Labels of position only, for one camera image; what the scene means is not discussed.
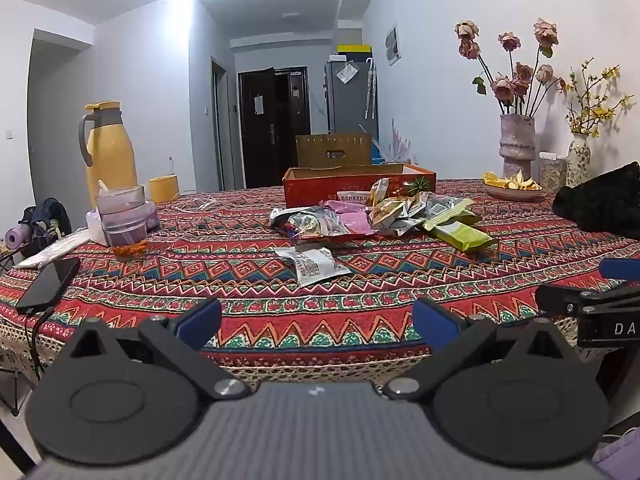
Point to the yellow silver snack packet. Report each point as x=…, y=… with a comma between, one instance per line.
x=390, y=212

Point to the green grey snack packet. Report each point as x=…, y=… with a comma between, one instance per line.
x=450, y=207

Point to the purple garment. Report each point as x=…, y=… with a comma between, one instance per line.
x=622, y=457

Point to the clear plastic pocket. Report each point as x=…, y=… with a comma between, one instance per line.
x=346, y=74

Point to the black fluffy cloth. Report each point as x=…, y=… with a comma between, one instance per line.
x=600, y=205

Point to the bright green snack packet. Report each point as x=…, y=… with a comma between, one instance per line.
x=462, y=237

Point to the yellow flower branches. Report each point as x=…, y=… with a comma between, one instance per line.
x=592, y=112

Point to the brown snack packet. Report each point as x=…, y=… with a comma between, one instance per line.
x=378, y=191

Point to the pink feather decoration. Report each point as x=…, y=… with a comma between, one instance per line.
x=400, y=147

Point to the white snack packet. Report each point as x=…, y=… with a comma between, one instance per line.
x=310, y=265

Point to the purple yoga mat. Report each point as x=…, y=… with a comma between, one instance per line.
x=17, y=237

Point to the white spoon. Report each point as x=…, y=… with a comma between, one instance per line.
x=103, y=186

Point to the patterned red tablecloth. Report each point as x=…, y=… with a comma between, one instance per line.
x=300, y=310

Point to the white folded cloth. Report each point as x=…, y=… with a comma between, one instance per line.
x=50, y=252

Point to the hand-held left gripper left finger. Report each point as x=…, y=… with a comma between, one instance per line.
x=200, y=317

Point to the brown cardboard box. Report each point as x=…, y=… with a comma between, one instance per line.
x=312, y=152

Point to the yellow box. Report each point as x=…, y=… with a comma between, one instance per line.
x=355, y=55

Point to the grey refrigerator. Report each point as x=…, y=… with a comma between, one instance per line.
x=350, y=110

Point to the dark entrance door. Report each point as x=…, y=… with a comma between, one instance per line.
x=260, y=150

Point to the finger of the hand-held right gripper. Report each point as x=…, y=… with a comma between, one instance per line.
x=555, y=297
x=620, y=269

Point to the pink ceramic vase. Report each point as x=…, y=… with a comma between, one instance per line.
x=517, y=145

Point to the dried pink roses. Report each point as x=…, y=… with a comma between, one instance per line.
x=502, y=87

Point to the wall picture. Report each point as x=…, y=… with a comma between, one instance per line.
x=393, y=45

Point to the yellow thermos jug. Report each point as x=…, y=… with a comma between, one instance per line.
x=110, y=160

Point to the red cardboard box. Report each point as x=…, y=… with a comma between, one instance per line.
x=310, y=192

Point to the floral white vase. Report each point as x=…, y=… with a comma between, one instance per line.
x=579, y=162

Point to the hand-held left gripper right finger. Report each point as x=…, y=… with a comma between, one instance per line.
x=435, y=320

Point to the white pole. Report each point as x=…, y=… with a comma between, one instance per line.
x=171, y=166

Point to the glass jar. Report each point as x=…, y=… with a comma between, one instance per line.
x=551, y=175

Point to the white umbrella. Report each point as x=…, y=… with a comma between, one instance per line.
x=371, y=90

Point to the black smartphone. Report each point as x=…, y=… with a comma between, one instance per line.
x=47, y=285

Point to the purple tissue pack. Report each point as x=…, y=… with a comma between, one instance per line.
x=152, y=217

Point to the yellow cup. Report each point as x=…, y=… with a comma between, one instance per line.
x=164, y=190

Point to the glass cup with tea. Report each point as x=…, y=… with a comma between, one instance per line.
x=122, y=240

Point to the shallow plate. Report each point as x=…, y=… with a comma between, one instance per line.
x=510, y=194

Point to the dark colourful snack packet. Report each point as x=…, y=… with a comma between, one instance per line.
x=300, y=222

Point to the pink snack packet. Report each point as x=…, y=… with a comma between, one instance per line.
x=350, y=222

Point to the dark jacket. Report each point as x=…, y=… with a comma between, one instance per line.
x=47, y=217

